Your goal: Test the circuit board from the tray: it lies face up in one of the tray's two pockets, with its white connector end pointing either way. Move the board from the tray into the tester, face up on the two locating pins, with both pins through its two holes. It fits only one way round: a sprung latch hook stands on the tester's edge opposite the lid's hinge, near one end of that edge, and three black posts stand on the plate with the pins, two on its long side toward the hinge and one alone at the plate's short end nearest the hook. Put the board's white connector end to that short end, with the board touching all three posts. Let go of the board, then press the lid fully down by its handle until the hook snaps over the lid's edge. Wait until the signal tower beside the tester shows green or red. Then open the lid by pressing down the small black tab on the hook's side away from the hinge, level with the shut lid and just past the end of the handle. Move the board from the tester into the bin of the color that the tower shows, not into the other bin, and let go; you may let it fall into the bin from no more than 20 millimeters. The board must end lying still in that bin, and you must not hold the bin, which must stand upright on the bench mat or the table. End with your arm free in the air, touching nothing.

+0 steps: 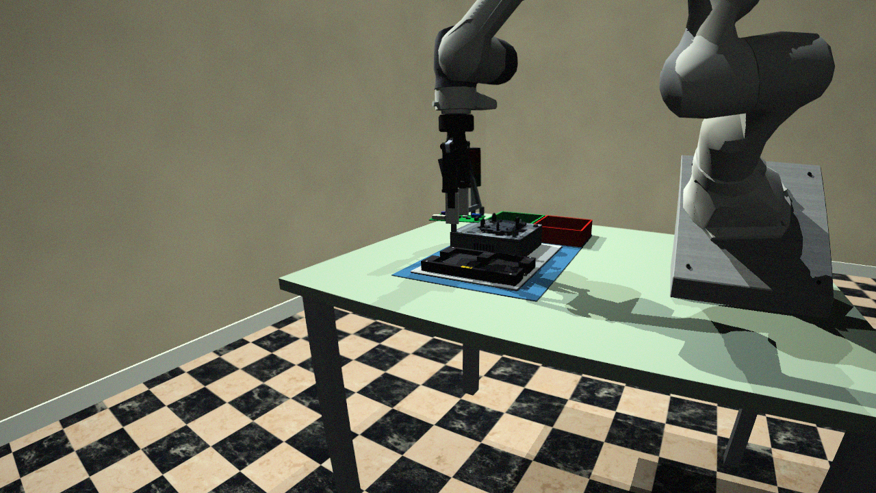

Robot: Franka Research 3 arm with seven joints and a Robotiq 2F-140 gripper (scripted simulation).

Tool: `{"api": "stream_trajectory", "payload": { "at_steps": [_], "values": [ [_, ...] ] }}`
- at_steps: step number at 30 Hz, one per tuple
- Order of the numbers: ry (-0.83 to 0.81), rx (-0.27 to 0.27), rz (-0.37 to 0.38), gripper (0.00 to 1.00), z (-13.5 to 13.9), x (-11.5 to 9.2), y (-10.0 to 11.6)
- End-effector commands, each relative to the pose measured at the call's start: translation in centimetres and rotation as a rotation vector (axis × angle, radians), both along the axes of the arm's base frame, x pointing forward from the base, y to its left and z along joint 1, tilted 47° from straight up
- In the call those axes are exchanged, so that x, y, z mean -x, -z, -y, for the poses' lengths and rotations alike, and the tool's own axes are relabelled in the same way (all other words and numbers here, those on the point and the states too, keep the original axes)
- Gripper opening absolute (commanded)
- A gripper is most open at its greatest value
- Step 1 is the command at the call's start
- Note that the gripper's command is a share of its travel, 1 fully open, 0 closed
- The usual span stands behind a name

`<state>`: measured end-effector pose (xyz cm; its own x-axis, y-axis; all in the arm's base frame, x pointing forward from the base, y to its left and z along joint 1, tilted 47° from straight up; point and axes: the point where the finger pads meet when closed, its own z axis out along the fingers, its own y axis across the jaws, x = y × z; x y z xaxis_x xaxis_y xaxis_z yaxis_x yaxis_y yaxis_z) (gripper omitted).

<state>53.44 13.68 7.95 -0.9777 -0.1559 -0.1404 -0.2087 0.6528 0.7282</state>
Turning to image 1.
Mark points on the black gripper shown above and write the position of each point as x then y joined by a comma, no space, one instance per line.
456,125

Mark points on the green circuit board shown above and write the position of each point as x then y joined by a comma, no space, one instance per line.
473,218

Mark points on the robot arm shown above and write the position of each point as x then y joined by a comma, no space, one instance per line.
745,87

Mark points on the green open-top bin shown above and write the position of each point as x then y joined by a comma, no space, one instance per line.
527,218

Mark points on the red open-top bin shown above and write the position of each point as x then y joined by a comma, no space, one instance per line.
565,231

